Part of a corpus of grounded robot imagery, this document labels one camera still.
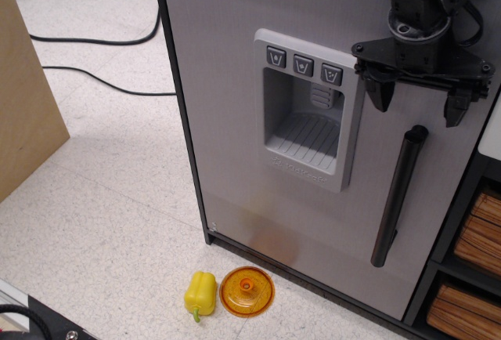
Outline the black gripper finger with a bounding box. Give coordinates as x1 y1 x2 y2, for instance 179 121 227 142
444 93 472 128
363 74 395 112

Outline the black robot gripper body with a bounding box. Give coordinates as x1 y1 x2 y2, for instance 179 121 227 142
351 24 495 101

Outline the grey toy fridge door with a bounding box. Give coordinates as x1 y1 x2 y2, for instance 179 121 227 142
160 0 501 321

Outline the dark grey fridge cabinet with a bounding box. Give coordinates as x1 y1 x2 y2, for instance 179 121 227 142
150 0 501 340

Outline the white countertop edge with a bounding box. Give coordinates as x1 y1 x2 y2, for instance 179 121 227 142
478 97 501 161

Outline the upper woven storage basket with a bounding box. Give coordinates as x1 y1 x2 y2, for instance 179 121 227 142
453 189 500 277

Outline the woven storage basket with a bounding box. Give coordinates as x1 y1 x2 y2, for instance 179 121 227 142
426 283 500 339
453 189 500 277

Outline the lower woven storage basket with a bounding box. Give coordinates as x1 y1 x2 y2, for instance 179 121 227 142
426 283 500 339

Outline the orange translucent plastic lid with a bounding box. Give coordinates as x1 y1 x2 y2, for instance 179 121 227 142
219 266 276 317

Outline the yellow toy bell pepper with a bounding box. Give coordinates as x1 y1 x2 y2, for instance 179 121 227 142
184 271 217 323

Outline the tan wooden board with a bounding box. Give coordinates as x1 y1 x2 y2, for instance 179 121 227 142
1 0 70 200

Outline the black fridge door handle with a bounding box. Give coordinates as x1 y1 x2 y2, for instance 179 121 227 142
370 125 428 268

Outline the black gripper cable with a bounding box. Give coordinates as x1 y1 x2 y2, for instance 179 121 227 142
456 2 485 48

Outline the black floor cable upper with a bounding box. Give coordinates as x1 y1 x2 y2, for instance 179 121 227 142
29 6 162 46

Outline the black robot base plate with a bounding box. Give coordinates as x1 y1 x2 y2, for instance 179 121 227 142
0 277 99 340

